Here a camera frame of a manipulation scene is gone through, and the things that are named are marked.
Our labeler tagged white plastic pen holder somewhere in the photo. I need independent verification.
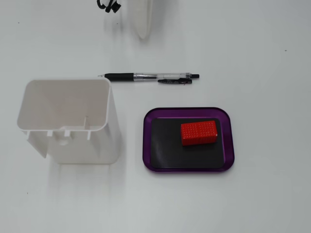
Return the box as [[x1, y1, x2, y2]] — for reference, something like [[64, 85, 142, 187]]
[[16, 78, 122, 166]]

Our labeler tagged thick black cable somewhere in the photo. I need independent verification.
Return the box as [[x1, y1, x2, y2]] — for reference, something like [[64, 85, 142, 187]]
[[96, 0, 121, 14]]

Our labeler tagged purple metal tray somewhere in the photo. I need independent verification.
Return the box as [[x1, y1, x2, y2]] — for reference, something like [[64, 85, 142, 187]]
[[142, 106, 236, 173]]

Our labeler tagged red studded block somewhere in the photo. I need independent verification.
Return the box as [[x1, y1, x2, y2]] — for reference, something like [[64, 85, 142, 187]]
[[180, 120, 218, 147]]

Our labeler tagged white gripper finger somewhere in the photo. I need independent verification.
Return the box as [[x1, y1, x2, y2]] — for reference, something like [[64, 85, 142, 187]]
[[134, 0, 154, 40]]

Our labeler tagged black clear ballpoint pen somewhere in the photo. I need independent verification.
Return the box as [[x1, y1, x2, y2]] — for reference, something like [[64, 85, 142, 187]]
[[98, 72, 200, 85]]

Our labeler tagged black tray mat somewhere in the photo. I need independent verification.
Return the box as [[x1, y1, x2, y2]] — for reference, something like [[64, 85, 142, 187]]
[[150, 118, 225, 169]]

